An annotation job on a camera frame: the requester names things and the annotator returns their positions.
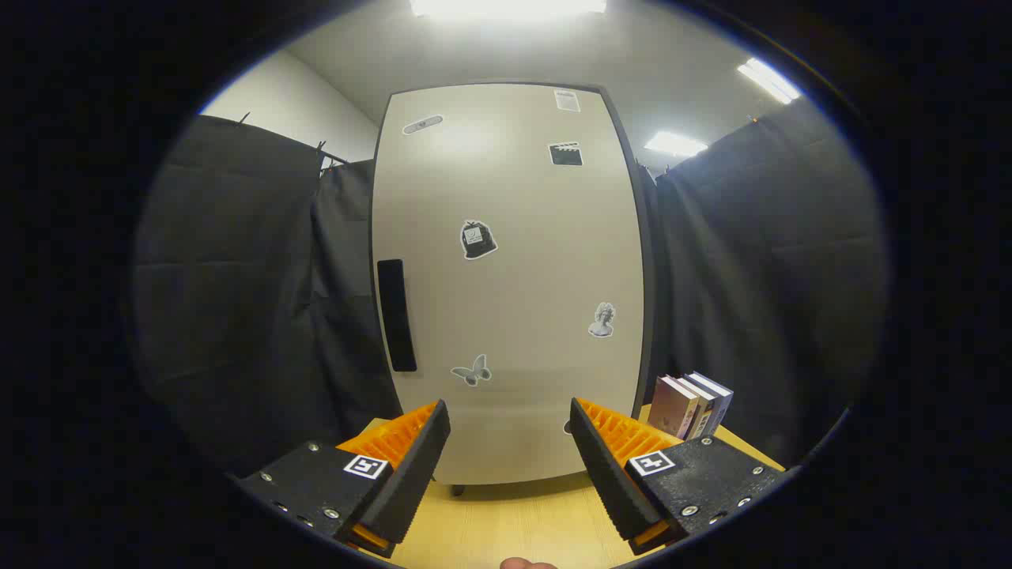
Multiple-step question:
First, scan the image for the white spine book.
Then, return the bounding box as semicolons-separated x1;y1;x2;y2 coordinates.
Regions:
676;375;717;440

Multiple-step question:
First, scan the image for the pink cover book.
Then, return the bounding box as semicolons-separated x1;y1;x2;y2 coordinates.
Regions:
648;376;700;439

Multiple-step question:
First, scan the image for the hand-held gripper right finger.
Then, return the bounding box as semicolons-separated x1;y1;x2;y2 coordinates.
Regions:
569;398;791;556

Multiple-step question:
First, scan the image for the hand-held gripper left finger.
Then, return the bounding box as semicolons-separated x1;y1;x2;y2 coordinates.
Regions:
237;399;451;559

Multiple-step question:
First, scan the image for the black backdrop cloth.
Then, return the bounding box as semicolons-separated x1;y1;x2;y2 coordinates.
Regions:
133;99;890;475

